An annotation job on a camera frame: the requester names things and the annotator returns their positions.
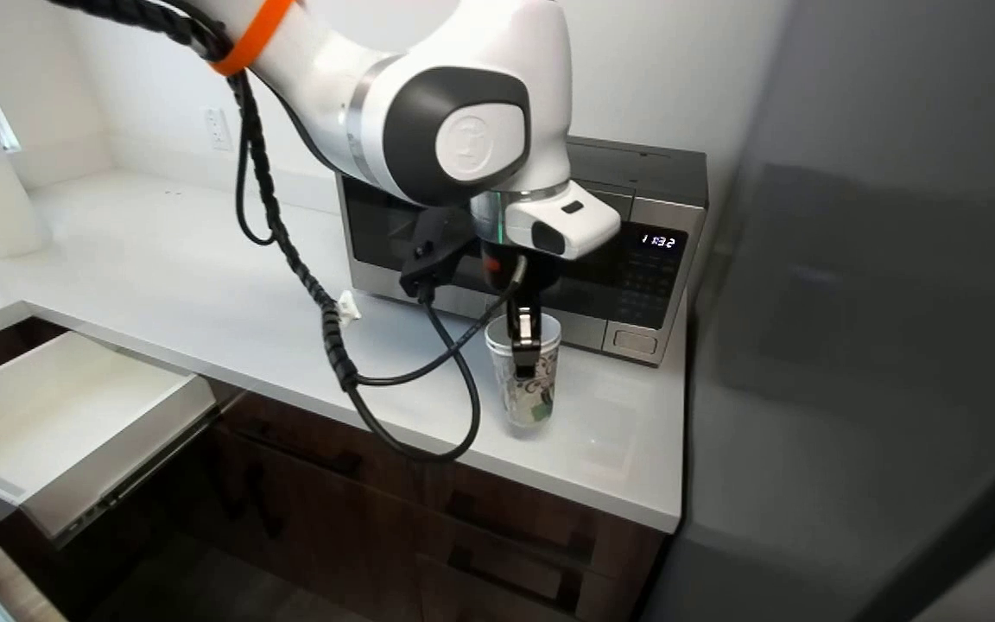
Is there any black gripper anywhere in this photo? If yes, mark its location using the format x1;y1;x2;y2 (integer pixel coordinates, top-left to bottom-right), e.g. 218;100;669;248
474;234;568;389

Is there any white open drawer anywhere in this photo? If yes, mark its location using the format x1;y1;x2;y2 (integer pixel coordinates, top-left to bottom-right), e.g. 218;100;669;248
0;328;220;550

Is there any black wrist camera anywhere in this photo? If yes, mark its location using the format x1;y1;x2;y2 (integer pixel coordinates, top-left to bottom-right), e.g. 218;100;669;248
397;206;486;308

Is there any white paper cup green print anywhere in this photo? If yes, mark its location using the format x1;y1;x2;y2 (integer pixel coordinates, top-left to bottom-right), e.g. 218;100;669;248
479;313;568;443

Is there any dark brown wooden cabinet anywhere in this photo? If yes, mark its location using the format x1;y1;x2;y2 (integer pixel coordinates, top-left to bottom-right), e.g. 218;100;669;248
0;315;669;622

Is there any thin black cable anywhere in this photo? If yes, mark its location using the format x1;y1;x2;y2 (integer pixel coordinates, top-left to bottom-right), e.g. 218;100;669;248
347;301;511;390

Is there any white cable tag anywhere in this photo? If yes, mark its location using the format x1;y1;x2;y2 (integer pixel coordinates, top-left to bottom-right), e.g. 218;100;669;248
335;288;366;328

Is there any short orange strap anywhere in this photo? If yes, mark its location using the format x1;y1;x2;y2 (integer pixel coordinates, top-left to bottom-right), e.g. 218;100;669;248
211;0;298;81

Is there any black braided cable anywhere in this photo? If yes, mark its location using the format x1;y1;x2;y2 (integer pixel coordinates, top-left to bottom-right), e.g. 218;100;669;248
51;0;489;466

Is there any dark grey refrigerator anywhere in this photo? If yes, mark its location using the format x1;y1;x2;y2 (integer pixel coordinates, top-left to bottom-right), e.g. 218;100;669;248
636;0;995;622

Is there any black drawer handle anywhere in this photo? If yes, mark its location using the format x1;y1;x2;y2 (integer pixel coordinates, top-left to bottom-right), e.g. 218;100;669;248
447;545;585;613
442;484;593;553

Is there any stainless steel microwave oven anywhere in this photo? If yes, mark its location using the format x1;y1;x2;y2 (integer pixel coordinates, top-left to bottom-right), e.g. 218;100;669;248
337;136;712;369

